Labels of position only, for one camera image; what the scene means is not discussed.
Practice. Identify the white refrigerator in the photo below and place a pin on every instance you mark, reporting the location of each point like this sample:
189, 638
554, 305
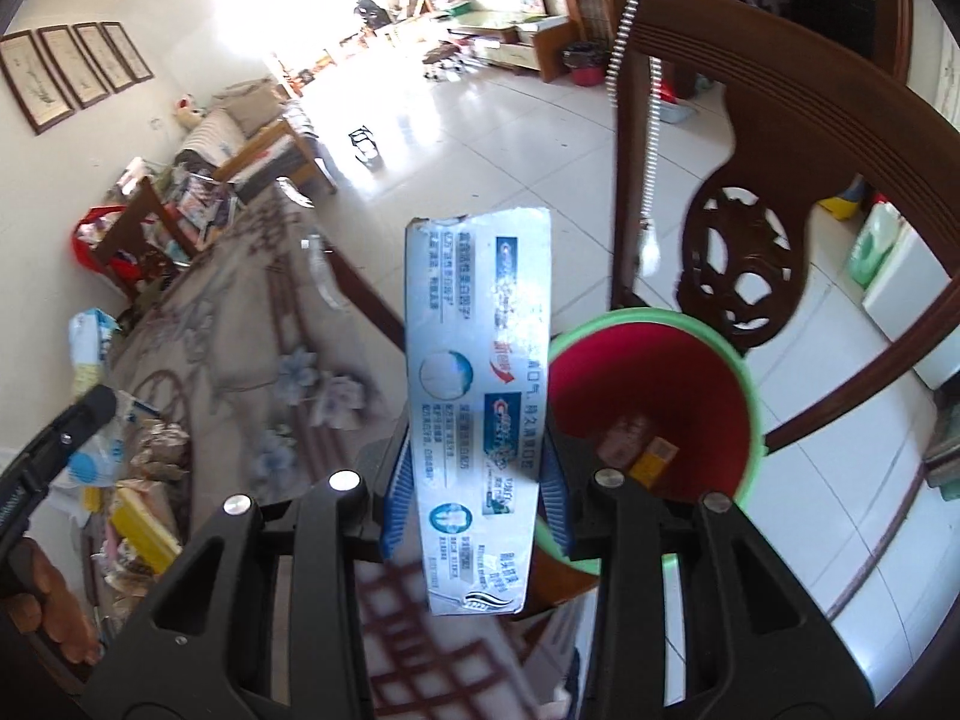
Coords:
915, 300

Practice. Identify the crumpled brown paper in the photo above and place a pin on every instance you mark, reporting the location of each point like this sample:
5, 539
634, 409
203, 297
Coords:
161, 446

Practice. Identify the pink packet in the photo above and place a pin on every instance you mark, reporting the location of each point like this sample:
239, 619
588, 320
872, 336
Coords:
626, 439

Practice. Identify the small yellow box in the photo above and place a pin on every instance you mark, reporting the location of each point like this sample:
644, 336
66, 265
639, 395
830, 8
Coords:
652, 463

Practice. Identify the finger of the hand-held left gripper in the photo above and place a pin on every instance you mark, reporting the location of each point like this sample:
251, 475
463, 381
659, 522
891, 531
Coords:
94, 405

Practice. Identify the blue white plastic packet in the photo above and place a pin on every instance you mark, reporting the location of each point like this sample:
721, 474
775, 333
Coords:
94, 459

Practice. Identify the flat yellow box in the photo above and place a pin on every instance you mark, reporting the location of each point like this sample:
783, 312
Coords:
142, 526

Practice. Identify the tissue pack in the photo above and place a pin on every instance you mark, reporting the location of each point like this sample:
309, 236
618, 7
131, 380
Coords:
90, 337

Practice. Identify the small black floor stand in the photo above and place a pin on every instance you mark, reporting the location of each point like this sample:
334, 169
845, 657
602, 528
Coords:
364, 144

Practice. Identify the person's left hand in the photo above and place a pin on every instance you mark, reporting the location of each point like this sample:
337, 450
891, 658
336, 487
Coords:
41, 600

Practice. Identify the small red waste bin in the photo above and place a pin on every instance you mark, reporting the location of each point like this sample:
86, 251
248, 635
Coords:
585, 64

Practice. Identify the beige sofa cushion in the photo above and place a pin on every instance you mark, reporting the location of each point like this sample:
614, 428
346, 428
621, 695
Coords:
251, 101

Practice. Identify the red plastic basket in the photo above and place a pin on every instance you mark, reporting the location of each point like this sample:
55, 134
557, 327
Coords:
86, 247

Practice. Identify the red bin with green rim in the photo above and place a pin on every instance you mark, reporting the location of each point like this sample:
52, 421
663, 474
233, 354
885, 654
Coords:
645, 375

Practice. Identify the stack of magazines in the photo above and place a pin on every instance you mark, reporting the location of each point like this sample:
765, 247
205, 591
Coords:
199, 202

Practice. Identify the dark wooden carved chair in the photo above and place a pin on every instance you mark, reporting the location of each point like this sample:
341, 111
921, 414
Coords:
787, 127

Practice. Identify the floral patterned tablecloth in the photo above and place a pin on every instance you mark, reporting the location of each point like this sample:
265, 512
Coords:
247, 300

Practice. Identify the blue dustpan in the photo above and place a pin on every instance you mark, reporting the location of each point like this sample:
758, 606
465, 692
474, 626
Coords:
675, 109

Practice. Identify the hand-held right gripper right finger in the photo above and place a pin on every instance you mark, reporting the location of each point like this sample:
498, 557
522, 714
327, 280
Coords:
555, 496

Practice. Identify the wooden sofa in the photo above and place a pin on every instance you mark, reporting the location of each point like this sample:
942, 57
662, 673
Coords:
217, 142

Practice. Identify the framed wall picture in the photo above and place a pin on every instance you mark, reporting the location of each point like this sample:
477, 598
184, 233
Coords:
101, 56
71, 64
26, 79
127, 51

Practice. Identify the blue white toothpaste box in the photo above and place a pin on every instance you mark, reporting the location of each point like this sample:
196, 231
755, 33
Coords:
472, 360

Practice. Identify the white tv cabinet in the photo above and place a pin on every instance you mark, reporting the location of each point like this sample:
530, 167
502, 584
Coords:
517, 52

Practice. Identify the yellow toy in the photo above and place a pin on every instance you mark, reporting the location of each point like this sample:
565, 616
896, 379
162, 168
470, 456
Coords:
847, 202

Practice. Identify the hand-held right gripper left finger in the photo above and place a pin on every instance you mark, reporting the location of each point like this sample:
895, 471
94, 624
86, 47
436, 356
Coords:
394, 511

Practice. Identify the green bottle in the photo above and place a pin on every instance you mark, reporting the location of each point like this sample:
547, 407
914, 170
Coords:
870, 244

